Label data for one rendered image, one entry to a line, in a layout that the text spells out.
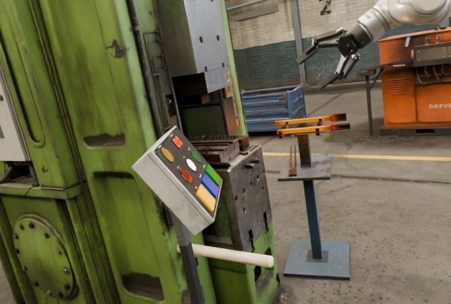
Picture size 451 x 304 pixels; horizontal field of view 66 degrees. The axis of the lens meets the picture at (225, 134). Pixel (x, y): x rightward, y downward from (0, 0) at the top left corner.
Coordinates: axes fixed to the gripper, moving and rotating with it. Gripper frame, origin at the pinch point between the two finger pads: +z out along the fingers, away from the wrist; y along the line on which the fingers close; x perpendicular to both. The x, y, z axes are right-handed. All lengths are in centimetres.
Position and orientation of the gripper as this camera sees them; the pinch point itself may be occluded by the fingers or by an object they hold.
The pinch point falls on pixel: (311, 73)
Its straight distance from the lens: 120.0
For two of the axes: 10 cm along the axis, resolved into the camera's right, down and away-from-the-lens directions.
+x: 1.7, 6.2, -7.7
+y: -6.4, -5.2, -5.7
